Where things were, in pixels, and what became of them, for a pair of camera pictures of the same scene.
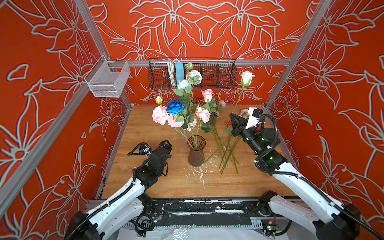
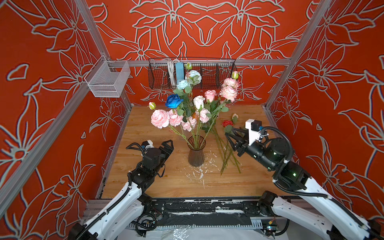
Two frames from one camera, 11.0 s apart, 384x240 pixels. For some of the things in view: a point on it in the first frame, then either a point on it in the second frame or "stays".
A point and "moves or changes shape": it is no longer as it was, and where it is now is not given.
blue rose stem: [175, 107] moves or changes shape
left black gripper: [168, 146] stays
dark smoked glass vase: [196, 155] stays
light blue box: [180, 72] stays
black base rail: [169, 212] stays
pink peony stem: [161, 116] moves or changes shape
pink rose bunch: [244, 113] -> [228, 92]
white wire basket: [108, 78] stays
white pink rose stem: [246, 79] -> [198, 101]
